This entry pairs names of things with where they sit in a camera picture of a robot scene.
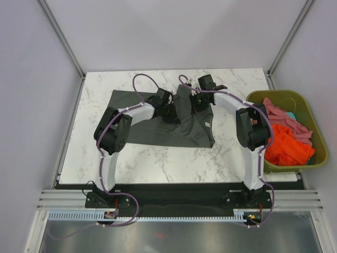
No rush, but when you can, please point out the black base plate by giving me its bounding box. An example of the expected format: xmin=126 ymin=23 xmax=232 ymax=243
xmin=85 ymin=183 xmax=272 ymax=217

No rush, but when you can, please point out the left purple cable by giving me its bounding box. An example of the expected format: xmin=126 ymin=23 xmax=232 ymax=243
xmin=48 ymin=73 xmax=164 ymax=240

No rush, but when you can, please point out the dark grey t shirt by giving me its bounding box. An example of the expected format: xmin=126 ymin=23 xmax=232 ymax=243
xmin=127 ymin=85 xmax=215 ymax=148

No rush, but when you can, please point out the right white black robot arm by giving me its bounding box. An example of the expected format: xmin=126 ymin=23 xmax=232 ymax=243
xmin=190 ymin=89 xmax=273 ymax=208

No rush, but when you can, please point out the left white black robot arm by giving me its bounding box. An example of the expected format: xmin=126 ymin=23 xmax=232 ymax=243
xmin=94 ymin=102 xmax=178 ymax=207

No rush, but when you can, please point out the orange t shirt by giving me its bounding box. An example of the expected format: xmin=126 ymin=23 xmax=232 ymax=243
xmin=264 ymin=124 xmax=315 ymax=167

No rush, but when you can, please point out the teal cloth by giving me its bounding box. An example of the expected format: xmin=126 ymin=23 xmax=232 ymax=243
xmin=286 ymin=112 xmax=296 ymax=120

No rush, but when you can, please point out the white slotted cable duct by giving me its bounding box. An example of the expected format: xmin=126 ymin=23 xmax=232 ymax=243
xmin=48 ymin=210 xmax=262 ymax=223

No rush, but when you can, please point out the olive green plastic bin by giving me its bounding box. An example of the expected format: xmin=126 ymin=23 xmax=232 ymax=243
xmin=246 ymin=90 xmax=328 ymax=173

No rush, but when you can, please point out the pink t shirt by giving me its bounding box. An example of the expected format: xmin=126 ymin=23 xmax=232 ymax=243
xmin=263 ymin=98 xmax=313 ymax=146

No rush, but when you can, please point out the left aluminium frame post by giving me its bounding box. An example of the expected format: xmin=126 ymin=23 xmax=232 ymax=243
xmin=35 ymin=0 xmax=87 ymax=79

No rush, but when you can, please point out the aluminium front rail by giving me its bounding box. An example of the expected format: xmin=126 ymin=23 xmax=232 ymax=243
xmin=37 ymin=190 xmax=323 ymax=211

